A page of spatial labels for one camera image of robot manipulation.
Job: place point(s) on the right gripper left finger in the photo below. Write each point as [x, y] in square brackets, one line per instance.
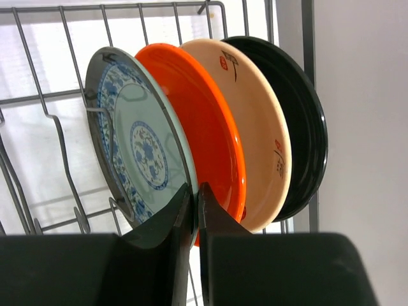
[147, 266]

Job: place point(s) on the grey wire dish rack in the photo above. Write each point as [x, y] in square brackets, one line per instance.
[51, 179]

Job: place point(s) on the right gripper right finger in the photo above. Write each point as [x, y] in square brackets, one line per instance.
[241, 268]

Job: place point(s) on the cream plate red marks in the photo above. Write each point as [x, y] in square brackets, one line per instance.
[261, 125]

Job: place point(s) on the black plate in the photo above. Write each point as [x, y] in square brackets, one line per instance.
[304, 116]

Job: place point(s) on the blue white floral plate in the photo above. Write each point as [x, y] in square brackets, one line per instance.
[139, 141]

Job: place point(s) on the orange plate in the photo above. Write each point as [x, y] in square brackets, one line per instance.
[206, 119]

